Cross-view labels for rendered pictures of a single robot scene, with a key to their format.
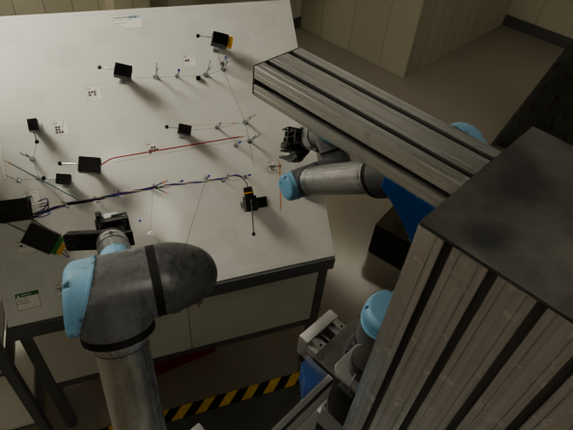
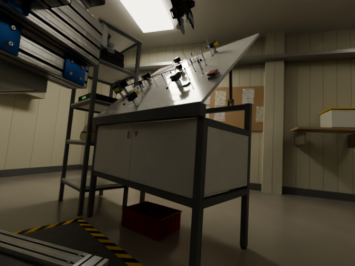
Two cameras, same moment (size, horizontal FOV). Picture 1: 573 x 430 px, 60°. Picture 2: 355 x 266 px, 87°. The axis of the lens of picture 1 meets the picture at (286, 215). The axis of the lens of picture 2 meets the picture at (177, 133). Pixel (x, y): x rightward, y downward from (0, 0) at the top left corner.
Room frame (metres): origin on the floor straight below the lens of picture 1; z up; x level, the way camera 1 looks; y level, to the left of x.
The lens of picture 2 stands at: (0.88, -0.96, 0.63)
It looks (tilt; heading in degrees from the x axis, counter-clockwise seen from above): 5 degrees up; 66
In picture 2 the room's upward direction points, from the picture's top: 4 degrees clockwise
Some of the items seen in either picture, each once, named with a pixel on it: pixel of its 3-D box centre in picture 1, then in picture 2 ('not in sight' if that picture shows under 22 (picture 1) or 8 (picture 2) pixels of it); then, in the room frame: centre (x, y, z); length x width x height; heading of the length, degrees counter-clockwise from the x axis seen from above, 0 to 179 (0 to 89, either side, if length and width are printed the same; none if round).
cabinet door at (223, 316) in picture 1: (254, 306); (158, 153); (1.23, 0.09, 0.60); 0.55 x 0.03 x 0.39; 113
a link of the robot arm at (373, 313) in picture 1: (385, 322); not in sight; (0.71, -0.27, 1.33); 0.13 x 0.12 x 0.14; 129
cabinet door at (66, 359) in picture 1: (118, 338); (112, 149); (1.01, 0.60, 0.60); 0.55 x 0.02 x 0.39; 113
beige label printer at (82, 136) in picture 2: not in sight; (99, 132); (0.91, 1.15, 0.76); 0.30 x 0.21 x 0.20; 27
